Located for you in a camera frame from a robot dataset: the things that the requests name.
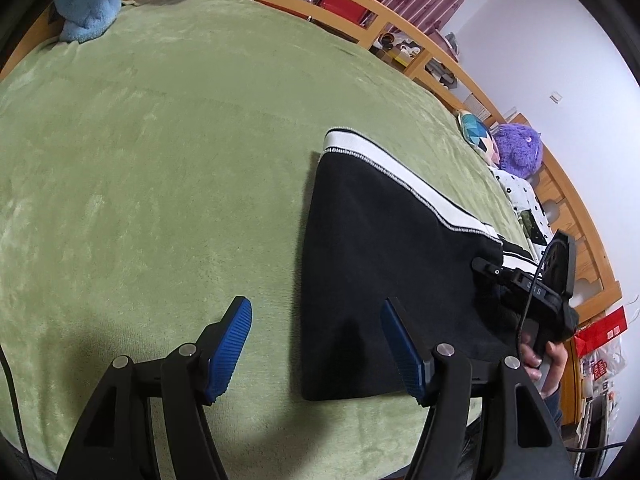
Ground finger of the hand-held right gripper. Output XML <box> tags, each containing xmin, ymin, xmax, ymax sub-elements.
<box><xmin>472</xmin><ymin>256</ymin><xmax>532</xmax><ymax>292</ymax></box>

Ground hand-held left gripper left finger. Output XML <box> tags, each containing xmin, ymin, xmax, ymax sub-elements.
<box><xmin>57</xmin><ymin>296</ymin><xmax>253</xmax><ymax>480</ymax></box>

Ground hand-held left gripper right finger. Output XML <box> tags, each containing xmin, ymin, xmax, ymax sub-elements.
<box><xmin>380</xmin><ymin>297</ymin><xmax>576</xmax><ymax>480</ymax></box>

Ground black pants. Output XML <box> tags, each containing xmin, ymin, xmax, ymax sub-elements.
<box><xmin>299</xmin><ymin>127</ymin><xmax>546</xmax><ymax>402</ymax></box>

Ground person's right hand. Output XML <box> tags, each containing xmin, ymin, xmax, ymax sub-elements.
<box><xmin>517</xmin><ymin>340</ymin><xmax>571</xmax><ymax>399</ymax></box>

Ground white dotted pillow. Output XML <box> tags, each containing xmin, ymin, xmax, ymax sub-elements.
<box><xmin>492</xmin><ymin>167</ymin><xmax>557</xmax><ymax>261</ymax></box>

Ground white plastic bag red print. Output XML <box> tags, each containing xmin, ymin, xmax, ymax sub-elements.
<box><xmin>580</xmin><ymin>340</ymin><xmax>627</xmax><ymax>397</ymax></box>

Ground purple plush toy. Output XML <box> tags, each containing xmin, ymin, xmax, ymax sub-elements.
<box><xmin>492</xmin><ymin>122</ymin><xmax>545</xmax><ymax>177</ymax></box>

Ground geometric patterned pillow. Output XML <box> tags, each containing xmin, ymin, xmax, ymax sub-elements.
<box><xmin>457</xmin><ymin>110</ymin><xmax>501</xmax><ymax>166</ymax></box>

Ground green fleece blanket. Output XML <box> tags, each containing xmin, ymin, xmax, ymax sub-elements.
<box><xmin>0</xmin><ymin>0</ymin><xmax>527</xmax><ymax>480</ymax></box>

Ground light blue fleece robe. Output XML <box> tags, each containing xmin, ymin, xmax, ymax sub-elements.
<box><xmin>52</xmin><ymin>0</ymin><xmax>126</xmax><ymax>44</ymax></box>

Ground wooden bed frame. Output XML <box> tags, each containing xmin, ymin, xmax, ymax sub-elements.
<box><xmin>0</xmin><ymin>0</ymin><xmax>624</xmax><ymax>322</ymax></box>

